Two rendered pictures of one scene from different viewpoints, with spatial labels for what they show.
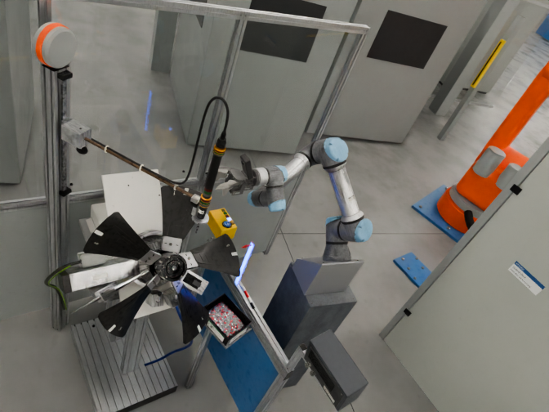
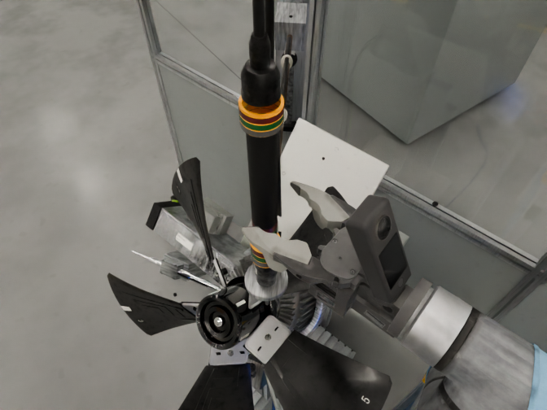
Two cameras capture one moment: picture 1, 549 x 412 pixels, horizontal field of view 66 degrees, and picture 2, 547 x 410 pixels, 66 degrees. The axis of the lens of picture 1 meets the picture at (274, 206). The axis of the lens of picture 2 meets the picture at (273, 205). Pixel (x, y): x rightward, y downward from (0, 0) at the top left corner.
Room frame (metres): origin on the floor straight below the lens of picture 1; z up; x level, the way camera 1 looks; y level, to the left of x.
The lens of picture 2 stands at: (1.26, -0.05, 2.07)
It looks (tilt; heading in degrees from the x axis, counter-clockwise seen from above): 53 degrees down; 87
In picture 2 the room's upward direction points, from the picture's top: straight up
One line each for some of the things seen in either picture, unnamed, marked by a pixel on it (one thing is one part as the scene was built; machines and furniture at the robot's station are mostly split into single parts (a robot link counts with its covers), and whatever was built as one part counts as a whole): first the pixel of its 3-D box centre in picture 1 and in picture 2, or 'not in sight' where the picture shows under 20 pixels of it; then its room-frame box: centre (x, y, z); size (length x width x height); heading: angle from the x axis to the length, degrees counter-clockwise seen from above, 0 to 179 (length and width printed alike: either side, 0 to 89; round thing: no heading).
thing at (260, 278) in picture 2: (210, 181); (264, 205); (1.27, 0.26, 1.65); 0.04 x 0.04 x 0.46
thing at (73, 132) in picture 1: (75, 132); (291, 25); (1.35, 0.88, 1.54); 0.10 x 0.07 x 0.08; 82
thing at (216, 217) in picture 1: (220, 225); not in sight; (1.73, 0.23, 1.02); 0.16 x 0.10 x 0.11; 47
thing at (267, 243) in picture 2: (225, 190); (275, 255); (1.28, 0.20, 1.64); 0.09 x 0.03 x 0.06; 159
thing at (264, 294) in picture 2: (200, 209); (266, 261); (1.27, 0.27, 1.50); 0.09 x 0.07 x 0.10; 82
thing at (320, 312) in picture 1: (293, 329); not in sight; (1.66, -0.41, 0.50); 0.30 x 0.30 x 1.00; 34
